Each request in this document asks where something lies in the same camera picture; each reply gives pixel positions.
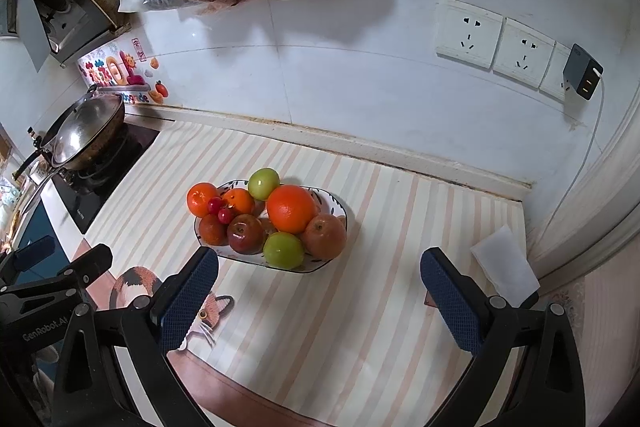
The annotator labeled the white door frame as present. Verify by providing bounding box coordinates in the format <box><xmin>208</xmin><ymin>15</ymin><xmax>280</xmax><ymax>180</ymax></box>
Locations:
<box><xmin>525</xmin><ymin>72</ymin><xmax>640</xmax><ymax>288</ymax></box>

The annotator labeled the black gas stove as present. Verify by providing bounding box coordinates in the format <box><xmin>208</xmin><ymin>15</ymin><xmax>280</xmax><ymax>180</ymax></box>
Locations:
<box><xmin>42</xmin><ymin>122</ymin><xmax>161</xmax><ymax>235</ymax></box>

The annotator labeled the striped cat print mat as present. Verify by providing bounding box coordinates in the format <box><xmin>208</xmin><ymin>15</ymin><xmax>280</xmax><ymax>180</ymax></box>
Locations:
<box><xmin>82</xmin><ymin>119</ymin><xmax>531</xmax><ymax>427</ymax></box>

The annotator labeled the colourful wall sticker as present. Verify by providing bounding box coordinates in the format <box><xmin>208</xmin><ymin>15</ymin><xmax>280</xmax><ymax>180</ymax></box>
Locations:
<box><xmin>77</xmin><ymin>38</ymin><xmax>171</xmax><ymax>106</ymax></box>

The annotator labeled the steel wok lid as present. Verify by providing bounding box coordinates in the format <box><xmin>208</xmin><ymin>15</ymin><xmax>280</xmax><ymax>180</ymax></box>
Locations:
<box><xmin>50</xmin><ymin>93</ymin><xmax>126</xmax><ymax>168</ymax></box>

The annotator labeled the dark grey plug-in charger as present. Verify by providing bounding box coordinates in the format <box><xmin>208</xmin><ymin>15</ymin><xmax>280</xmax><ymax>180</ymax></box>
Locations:
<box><xmin>562</xmin><ymin>43</ymin><xmax>604</xmax><ymax>101</ymax></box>

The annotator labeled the white wall socket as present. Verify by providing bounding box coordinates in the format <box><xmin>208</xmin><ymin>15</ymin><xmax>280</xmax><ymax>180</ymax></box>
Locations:
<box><xmin>435</xmin><ymin>0</ymin><xmax>505</xmax><ymax>69</ymax></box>
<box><xmin>539</xmin><ymin>41</ymin><xmax>573</xmax><ymax>100</ymax></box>
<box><xmin>492</xmin><ymin>18</ymin><xmax>556</xmax><ymax>88</ymax></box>

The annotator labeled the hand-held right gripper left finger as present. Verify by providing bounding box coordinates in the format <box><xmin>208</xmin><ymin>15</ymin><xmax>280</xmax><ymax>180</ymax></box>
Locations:
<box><xmin>52</xmin><ymin>247</ymin><xmax>221</xmax><ymax>427</ymax></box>

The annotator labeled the green apple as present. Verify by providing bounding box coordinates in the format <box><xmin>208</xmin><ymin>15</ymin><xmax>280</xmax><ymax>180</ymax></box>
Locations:
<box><xmin>248</xmin><ymin>167</ymin><xmax>281</xmax><ymax>201</ymax></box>
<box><xmin>263</xmin><ymin>232</ymin><xmax>306</xmax><ymax>271</ymax></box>

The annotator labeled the orange with stem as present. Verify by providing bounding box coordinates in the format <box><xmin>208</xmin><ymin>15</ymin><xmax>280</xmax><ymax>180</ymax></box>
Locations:
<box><xmin>221</xmin><ymin>188</ymin><xmax>257</xmax><ymax>217</ymax></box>

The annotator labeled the white paper sheet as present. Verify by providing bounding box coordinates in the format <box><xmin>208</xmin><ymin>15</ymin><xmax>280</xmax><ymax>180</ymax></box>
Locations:
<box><xmin>470</xmin><ymin>225</ymin><xmax>541</xmax><ymax>299</ymax></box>

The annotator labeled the dark red apple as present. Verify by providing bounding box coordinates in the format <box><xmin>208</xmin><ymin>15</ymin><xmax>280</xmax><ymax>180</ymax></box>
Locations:
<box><xmin>199</xmin><ymin>213</ymin><xmax>230</xmax><ymax>246</ymax></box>

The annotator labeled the floral print ceramic plate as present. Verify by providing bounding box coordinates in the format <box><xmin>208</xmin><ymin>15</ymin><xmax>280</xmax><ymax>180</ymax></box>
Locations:
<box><xmin>194</xmin><ymin>179</ymin><xmax>350</xmax><ymax>275</ymax></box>

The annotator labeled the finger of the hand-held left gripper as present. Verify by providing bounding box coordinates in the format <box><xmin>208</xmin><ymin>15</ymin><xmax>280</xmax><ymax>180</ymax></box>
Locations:
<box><xmin>50</xmin><ymin>243</ymin><xmax>113</xmax><ymax>296</ymax></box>
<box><xmin>0</xmin><ymin>234</ymin><xmax>57</xmax><ymax>281</ymax></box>

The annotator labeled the red yellow apple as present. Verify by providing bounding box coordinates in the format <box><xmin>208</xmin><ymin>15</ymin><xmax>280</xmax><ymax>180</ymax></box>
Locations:
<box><xmin>300</xmin><ymin>213</ymin><xmax>348</xmax><ymax>260</ymax></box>

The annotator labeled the smooth orange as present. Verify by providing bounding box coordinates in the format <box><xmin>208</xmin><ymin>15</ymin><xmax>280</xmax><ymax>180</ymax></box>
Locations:
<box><xmin>186</xmin><ymin>182</ymin><xmax>221</xmax><ymax>218</ymax></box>

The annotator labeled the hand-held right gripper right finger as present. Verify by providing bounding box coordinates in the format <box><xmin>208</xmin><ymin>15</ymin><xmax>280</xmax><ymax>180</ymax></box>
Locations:
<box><xmin>420</xmin><ymin>247</ymin><xmax>586</xmax><ymax>427</ymax></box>

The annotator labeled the steel wok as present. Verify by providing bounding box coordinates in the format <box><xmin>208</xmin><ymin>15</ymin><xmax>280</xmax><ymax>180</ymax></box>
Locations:
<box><xmin>12</xmin><ymin>84</ymin><xmax>127</xmax><ymax>188</ymax></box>

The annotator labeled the white charger cable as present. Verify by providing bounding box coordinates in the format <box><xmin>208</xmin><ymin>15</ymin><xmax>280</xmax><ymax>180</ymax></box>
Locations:
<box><xmin>537</xmin><ymin>69</ymin><xmax>607</xmax><ymax>249</ymax></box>

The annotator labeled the large rough-skinned orange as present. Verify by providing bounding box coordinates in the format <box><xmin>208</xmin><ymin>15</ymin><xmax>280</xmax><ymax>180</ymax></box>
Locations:
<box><xmin>266</xmin><ymin>185</ymin><xmax>319</xmax><ymax>235</ymax></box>

